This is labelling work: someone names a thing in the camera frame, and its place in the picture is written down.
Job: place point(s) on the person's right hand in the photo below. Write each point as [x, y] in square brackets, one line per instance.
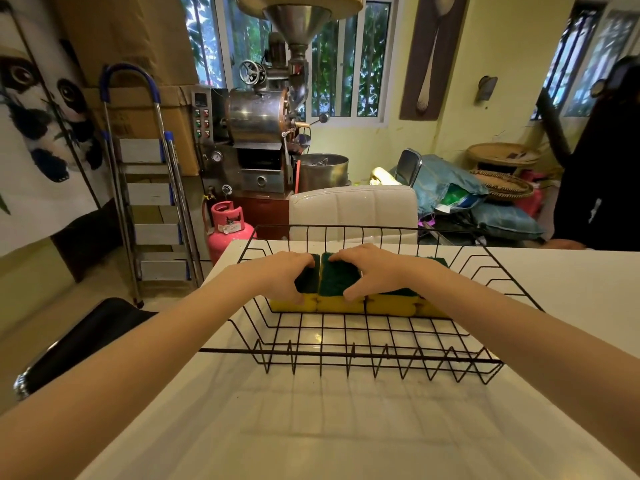
[387, 269]

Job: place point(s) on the person's left hand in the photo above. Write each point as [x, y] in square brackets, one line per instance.
[272, 274]

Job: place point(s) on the person's right thumb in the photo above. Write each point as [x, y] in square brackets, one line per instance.
[357, 289]

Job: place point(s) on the person's left thumb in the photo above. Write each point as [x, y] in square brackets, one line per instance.
[287, 293]

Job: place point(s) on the person's right forearm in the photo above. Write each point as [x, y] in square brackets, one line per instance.
[525, 344]

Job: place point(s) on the person's left forearm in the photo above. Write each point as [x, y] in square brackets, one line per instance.
[115, 374]

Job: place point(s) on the white padded chair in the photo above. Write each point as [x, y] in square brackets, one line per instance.
[352, 209]

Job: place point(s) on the pink gas cylinder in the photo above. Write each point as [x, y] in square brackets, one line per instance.
[227, 227]

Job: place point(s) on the round steel drum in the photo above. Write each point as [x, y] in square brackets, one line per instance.
[322, 172]

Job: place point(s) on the chrome framed black chair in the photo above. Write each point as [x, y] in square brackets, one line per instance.
[408, 167]

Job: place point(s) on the large blue sack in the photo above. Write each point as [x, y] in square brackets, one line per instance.
[445, 182]

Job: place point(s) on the small blue sack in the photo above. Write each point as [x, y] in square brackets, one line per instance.
[505, 220]

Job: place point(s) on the metal step ladder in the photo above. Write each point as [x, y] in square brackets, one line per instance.
[150, 194]

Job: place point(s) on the round woven rimmed tray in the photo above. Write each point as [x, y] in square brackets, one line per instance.
[502, 185]

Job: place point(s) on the steel coffee roaster machine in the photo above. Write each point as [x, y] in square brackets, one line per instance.
[260, 114]

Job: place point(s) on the round woven bamboo tray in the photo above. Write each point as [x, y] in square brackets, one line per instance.
[502, 153]

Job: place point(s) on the black padded chair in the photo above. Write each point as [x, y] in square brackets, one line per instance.
[85, 339]

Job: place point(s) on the white framed window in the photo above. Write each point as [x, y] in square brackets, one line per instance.
[350, 69]

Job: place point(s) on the large cardboard box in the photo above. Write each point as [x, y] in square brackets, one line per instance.
[135, 44]

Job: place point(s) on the panda print hanging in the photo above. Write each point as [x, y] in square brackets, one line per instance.
[35, 144]

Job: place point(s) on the barred window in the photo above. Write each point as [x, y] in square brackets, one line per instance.
[585, 59]

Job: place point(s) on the grey wall lamp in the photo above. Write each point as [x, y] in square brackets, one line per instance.
[486, 88]

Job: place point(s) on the brown spoon wall picture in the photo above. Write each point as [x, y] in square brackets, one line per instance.
[432, 54]

